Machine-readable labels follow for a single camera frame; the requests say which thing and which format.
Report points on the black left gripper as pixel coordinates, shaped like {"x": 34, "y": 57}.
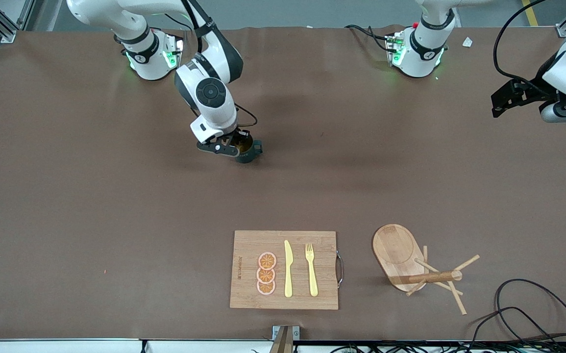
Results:
{"x": 529, "y": 91}

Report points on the dark teal ribbed cup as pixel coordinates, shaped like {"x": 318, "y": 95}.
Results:
{"x": 247, "y": 157}

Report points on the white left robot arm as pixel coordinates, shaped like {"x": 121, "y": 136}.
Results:
{"x": 422, "y": 54}

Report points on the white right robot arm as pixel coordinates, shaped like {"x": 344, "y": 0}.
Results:
{"x": 214, "y": 120}

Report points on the small white paper scrap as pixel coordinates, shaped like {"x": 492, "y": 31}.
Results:
{"x": 467, "y": 42}

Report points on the orange slice toy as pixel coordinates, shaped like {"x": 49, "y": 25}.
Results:
{"x": 265, "y": 288}
{"x": 265, "y": 275}
{"x": 267, "y": 261}

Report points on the brown table cover sheet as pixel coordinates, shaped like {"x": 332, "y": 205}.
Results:
{"x": 410, "y": 171}

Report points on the yellow plastic knife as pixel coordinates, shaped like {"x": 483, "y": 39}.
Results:
{"x": 288, "y": 274}

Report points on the yellow plastic fork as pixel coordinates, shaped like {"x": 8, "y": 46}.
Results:
{"x": 312, "y": 279}

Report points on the wooden mug tree stand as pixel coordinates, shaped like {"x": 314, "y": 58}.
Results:
{"x": 395, "y": 250}

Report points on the metal table edge bracket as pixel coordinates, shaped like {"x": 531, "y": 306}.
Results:
{"x": 285, "y": 338}

